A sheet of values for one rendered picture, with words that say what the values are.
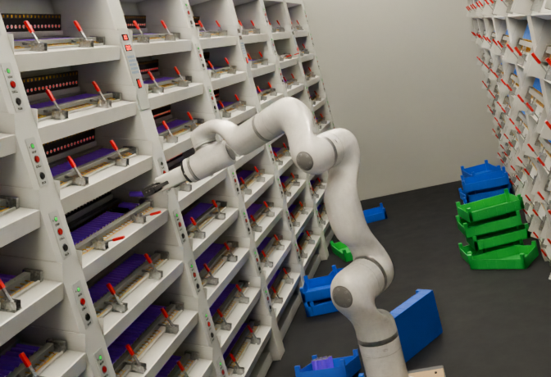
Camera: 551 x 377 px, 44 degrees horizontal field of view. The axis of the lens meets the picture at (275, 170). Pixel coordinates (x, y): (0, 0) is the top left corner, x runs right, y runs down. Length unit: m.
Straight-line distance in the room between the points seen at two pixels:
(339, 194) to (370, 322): 0.37
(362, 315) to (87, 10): 1.33
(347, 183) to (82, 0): 1.10
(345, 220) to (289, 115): 0.33
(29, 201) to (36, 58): 0.39
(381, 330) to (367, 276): 0.17
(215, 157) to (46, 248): 0.64
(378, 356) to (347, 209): 0.44
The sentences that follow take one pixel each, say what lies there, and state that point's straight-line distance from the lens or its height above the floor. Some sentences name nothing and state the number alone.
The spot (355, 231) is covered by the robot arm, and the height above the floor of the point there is 0.81.
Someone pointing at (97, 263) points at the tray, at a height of 0.92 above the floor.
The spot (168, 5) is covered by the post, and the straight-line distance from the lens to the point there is 3.07.
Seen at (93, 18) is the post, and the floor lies 1.61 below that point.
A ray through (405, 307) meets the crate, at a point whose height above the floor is 0.20.
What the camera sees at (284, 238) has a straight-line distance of 3.82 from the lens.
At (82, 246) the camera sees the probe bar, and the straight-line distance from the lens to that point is 2.00.
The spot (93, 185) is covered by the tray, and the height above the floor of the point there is 1.12.
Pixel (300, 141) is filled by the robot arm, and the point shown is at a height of 1.10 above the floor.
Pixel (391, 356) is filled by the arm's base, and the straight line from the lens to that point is 2.06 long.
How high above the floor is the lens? 1.32
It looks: 9 degrees down
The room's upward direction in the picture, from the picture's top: 15 degrees counter-clockwise
